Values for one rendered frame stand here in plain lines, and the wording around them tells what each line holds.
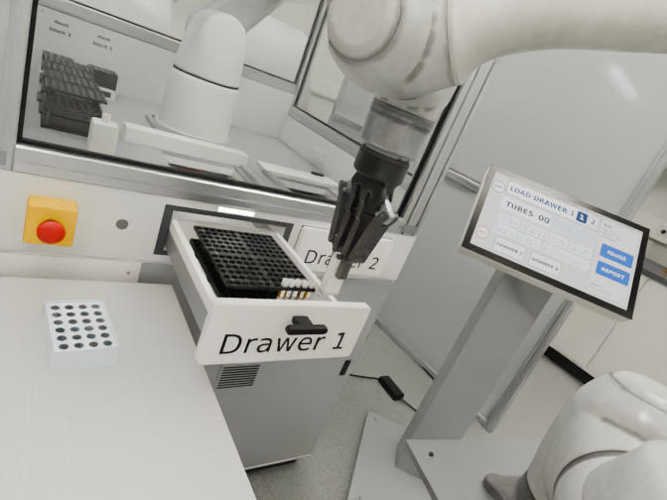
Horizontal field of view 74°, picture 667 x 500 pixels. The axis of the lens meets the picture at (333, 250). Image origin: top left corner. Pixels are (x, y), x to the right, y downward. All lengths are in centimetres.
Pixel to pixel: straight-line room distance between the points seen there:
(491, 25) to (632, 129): 181
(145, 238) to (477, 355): 113
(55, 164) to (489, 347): 132
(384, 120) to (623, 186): 168
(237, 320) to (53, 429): 26
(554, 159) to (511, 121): 30
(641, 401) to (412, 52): 50
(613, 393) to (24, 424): 74
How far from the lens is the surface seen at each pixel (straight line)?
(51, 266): 97
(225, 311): 65
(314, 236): 106
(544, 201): 152
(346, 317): 78
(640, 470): 54
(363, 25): 41
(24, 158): 88
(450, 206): 253
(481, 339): 159
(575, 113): 233
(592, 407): 70
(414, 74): 44
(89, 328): 79
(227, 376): 125
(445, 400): 171
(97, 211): 92
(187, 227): 97
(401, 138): 60
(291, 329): 68
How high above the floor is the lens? 126
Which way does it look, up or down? 20 degrees down
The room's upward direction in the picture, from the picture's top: 22 degrees clockwise
